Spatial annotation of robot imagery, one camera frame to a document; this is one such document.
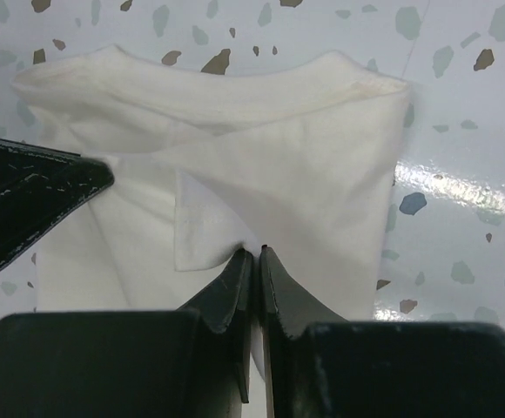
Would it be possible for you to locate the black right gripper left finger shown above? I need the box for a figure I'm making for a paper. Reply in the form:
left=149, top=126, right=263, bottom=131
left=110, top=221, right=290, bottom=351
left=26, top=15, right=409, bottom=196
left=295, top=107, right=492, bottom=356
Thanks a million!
left=179, top=249, right=253, bottom=403

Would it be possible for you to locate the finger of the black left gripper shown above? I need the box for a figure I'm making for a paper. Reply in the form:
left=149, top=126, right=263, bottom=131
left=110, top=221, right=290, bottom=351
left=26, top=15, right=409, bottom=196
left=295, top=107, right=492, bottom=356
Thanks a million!
left=0, top=138, right=114, bottom=272

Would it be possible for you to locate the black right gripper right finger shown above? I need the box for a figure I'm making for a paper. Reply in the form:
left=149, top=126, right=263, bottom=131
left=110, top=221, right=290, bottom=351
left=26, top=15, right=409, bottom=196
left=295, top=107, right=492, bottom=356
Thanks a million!
left=259, top=246, right=346, bottom=417

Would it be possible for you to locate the white printed t shirt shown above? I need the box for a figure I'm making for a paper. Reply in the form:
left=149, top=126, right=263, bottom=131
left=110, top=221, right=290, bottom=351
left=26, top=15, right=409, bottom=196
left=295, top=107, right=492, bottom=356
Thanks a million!
left=12, top=46, right=410, bottom=320

